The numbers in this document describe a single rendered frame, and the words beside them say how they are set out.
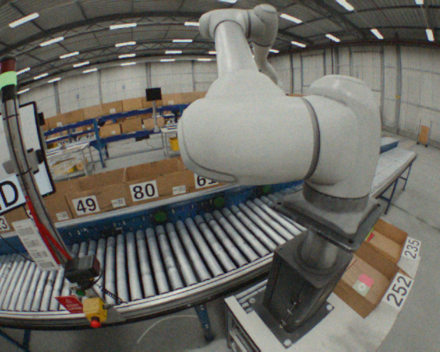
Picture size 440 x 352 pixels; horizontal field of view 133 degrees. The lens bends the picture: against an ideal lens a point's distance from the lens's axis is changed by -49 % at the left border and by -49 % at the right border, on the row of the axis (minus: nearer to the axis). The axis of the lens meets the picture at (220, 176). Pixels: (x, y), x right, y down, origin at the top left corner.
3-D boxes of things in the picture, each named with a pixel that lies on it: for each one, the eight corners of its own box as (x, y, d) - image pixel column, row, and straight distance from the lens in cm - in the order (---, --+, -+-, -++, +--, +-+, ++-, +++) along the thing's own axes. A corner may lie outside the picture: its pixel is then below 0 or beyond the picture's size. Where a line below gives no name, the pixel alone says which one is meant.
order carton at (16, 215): (-4, 235, 178) (-15, 215, 173) (12, 215, 197) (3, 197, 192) (29, 229, 151) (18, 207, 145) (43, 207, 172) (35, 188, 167)
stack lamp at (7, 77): (-4, 89, 59) (-5, 66, 60) (6, 89, 62) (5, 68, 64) (9, 82, 56) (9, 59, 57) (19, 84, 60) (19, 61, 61)
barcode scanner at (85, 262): (110, 287, 63) (90, 266, 56) (80, 295, 69) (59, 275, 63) (110, 272, 67) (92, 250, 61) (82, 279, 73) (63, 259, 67)
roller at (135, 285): (135, 308, 92) (130, 302, 88) (127, 237, 126) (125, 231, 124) (145, 306, 91) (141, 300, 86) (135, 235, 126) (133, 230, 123)
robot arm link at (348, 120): (385, 194, 44) (399, 82, 41) (313, 205, 32) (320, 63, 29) (345, 168, 54) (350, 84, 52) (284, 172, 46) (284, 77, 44)
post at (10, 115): (102, 325, 99) (-13, 110, 60) (102, 316, 101) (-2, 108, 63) (126, 321, 94) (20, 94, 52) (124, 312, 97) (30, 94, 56)
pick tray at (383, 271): (364, 320, 90) (376, 308, 82) (304, 267, 94) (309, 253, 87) (390, 281, 110) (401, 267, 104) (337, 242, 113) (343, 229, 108)
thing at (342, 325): (314, 414, 79) (318, 415, 76) (223, 302, 83) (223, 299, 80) (418, 260, 140) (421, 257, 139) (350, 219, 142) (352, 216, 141)
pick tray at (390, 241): (390, 274, 113) (399, 260, 107) (335, 239, 115) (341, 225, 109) (401, 246, 136) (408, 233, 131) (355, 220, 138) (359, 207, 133)
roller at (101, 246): (103, 309, 93) (104, 314, 97) (106, 237, 127) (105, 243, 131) (92, 308, 93) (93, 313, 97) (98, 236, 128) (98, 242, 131)
